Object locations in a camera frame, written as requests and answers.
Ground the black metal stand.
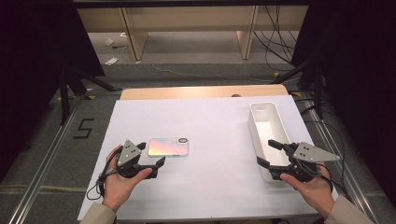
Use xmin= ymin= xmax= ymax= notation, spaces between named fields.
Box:
xmin=58 ymin=66 xmax=123 ymax=126
xmin=270 ymin=52 xmax=325 ymax=119

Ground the black floor cable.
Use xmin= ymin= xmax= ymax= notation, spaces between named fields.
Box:
xmin=293 ymin=97 xmax=347 ymax=188

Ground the light wooden desk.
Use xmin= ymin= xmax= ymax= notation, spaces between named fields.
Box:
xmin=77 ymin=4 xmax=309 ymax=63

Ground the white plastic bin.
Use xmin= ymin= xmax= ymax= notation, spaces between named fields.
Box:
xmin=247 ymin=102 xmax=295 ymax=183

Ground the bundle of black cables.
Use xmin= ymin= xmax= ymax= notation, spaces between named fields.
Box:
xmin=253 ymin=4 xmax=300 ymax=73

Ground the person's left hand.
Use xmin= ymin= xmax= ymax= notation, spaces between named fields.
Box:
xmin=102 ymin=145 xmax=153 ymax=213

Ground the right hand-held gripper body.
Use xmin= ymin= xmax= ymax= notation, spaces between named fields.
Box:
xmin=272 ymin=142 xmax=341 ymax=183

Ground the white foam board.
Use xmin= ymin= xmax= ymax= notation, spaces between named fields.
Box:
xmin=78 ymin=94 xmax=339 ymax=222

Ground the light wooden table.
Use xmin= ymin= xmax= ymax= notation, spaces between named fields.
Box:
xmin=120 ymin=83 xmax=289 ymax=101

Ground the person's right hand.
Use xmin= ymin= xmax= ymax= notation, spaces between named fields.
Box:
xmin=279 ymin=161 xmax=335 ymax=218

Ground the dark curtain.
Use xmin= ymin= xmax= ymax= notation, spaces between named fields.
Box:
xmin=291 ymin=0 xmax=396 ymax=200
xmin=0 ymin=0 xmax=106 ymax=185

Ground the aluminium floor rail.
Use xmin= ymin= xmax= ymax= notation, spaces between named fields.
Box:
xmin=7 ymin=96 xmax=87 ymax=224
xmin=302 ymin=91 xmax=380 ymax=224

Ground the iridescent phone case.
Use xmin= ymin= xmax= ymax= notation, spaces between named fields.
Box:
xmin=148 ymin=136 xmax=190 ymax=158

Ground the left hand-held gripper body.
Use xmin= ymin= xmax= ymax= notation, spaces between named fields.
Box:
xmin=116 ymin=139 xmax=157 ymax=180

